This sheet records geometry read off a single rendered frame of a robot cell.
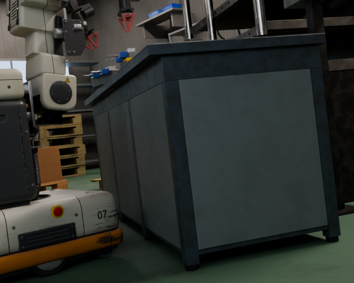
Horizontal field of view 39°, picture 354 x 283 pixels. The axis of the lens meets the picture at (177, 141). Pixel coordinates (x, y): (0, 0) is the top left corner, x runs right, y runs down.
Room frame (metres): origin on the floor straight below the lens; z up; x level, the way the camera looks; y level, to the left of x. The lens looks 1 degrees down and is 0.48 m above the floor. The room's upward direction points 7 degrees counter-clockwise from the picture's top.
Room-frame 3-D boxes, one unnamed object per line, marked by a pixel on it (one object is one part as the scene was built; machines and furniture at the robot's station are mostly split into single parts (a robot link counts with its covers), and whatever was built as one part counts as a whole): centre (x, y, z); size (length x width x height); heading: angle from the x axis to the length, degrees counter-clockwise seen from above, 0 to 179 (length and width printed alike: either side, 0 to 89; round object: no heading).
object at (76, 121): (8.17, 2.35, 0.50); 1.42 x 0.98 x 1.01; 128
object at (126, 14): (2.38, 0.16, 1.05); 0.07 x 0.07 x 0.09; 17
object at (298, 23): (3.34, -0.75, 1.01); 1.10 x 0.74 x 0.05; 17
